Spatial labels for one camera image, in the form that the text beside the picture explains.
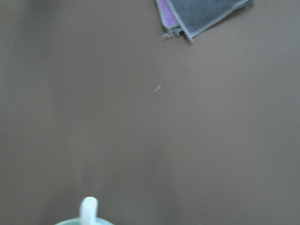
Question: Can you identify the purple folded cloth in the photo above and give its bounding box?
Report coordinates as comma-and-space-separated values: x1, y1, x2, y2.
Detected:
155, 0, 183, 38

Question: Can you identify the grey folded cloth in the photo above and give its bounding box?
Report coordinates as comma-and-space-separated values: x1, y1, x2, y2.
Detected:
167, 0, 253, 41

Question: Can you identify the mint green bowl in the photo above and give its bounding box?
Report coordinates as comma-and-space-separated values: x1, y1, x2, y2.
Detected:
54, 217, 116, 225

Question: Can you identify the white ceramic spoon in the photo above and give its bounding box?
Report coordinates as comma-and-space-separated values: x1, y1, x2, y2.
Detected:
79, 196, 98, 225

